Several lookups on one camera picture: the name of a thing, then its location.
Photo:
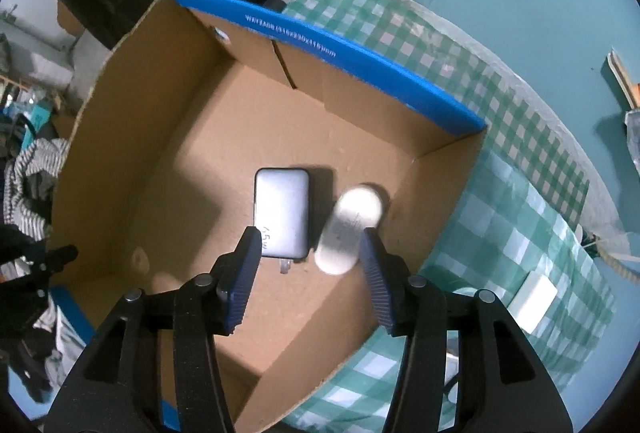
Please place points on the grey power adapter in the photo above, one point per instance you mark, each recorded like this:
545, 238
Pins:
282, 205

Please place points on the small-check green tablecloth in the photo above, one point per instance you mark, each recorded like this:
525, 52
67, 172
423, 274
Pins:
450, 58

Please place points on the cardboard box with blue rim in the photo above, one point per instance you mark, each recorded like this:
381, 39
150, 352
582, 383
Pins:
190, 153

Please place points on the clear plastic bag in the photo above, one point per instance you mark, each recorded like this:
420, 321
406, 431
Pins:
634, 128

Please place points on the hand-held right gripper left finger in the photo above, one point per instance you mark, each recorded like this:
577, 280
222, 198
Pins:
240, 285

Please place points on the white oval case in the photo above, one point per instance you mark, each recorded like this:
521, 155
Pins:
350, 223

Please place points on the white power adapter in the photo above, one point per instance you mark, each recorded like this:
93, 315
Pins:
534, 302

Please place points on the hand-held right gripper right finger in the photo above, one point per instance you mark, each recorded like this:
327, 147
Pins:
377, 285

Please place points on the striped grey cloth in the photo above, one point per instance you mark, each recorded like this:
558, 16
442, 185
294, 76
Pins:
30, 183

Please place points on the wooden strip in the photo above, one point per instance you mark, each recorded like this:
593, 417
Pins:
622, 78

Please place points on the large-check green plastic cloth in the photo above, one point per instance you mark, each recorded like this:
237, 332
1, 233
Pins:
500, 238

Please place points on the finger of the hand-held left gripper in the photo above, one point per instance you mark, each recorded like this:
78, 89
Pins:
52, 258

